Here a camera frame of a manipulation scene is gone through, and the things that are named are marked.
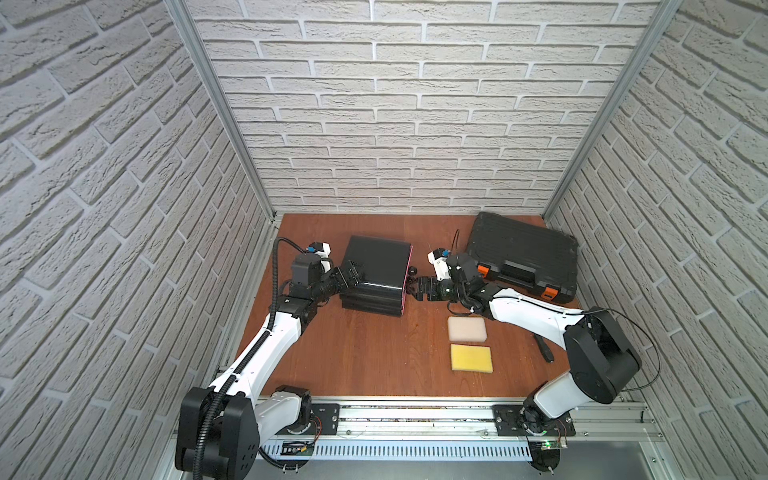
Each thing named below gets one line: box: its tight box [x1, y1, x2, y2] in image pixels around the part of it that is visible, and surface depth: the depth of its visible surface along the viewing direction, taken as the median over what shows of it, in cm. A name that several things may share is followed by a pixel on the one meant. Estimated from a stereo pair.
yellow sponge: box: [450, 344, 493, 373], surface depth 85 cm
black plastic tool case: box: [466, 212, 579, 302], surface depth 100 cm
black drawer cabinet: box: [340, 235, 410, 317], surface depth 86 cm
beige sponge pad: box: [447, 316, 487, 342], surface depth 89 cm
